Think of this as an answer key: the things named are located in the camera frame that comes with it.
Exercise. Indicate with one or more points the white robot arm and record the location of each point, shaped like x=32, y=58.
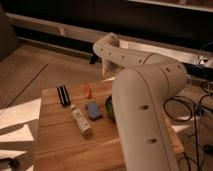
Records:
x=138, y=94

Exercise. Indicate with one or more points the green ceramic bowl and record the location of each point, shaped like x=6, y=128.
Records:
x=109, y=108

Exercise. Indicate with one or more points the orange ceramic cup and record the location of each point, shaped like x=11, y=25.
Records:
x=87, y=91

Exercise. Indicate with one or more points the blue sponge block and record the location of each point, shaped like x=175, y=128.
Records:
x=93, y=110

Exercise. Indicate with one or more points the black rectangular box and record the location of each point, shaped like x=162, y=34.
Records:
x=63, y=96

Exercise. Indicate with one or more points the white plastic bottle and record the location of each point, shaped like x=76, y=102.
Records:
x=81, y=121

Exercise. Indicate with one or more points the wooden table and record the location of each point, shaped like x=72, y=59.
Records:
x=60, y=145

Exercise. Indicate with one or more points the white paper sheets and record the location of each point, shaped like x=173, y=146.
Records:
x=18, y=131

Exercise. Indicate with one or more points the metal rail frame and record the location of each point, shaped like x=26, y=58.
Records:
x=183, y=54

